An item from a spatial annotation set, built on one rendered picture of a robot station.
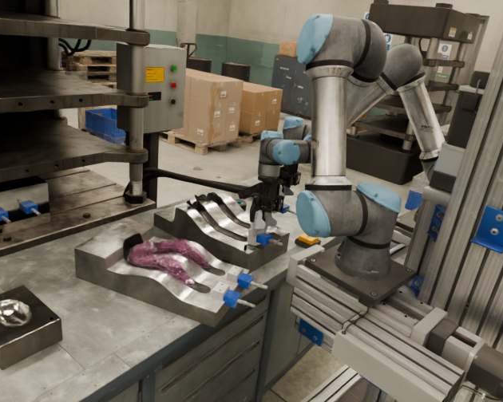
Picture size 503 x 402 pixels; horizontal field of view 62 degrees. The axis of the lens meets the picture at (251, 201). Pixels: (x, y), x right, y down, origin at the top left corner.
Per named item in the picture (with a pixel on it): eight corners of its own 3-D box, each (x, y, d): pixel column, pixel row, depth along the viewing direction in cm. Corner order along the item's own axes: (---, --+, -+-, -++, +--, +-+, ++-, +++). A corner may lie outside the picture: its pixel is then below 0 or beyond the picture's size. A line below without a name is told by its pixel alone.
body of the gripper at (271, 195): (270, 215, 140) (274, 179, 138) (250, 210, 145) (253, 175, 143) (283, 212, 146) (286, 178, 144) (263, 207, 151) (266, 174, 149)
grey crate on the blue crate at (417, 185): (480, 201, 435) (485, 187, 429) (468, 210, 405) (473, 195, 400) (422, 183, 470) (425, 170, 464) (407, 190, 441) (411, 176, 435)
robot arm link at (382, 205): (402, 243, 109) (415, 195, 104) (356, 246, 104) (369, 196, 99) (375, 222, 119) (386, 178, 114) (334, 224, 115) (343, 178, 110)
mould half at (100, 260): (247, 283, 144) (251, 255, 139) (214, 328, 121) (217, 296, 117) (125, 244, 158) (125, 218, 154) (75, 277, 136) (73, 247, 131)
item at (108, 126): (142, 134, 522) (142, 116, 514) (114, 139, 491) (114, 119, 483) (111, 124, 553) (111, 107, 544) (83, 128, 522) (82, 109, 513)
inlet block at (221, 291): (256, 309, 127) (259, 294, 125) (251, 318, 122) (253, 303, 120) (217, 296, 131) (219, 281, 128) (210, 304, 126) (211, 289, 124)
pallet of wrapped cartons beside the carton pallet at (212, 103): (242, 146, 600) (249, 79, 564) (203, 155, 539) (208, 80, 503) (182, 127, 665) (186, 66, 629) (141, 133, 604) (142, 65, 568)
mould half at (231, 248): (287, 251, 167) (291, 221, 162) (245, 276, 148) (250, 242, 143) (198, 210, 194) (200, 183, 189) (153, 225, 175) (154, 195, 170)
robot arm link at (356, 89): (395, 15, 108) (323, 147, 145) (358, 9, 104) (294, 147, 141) (415, 41, 101) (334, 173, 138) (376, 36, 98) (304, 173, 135)
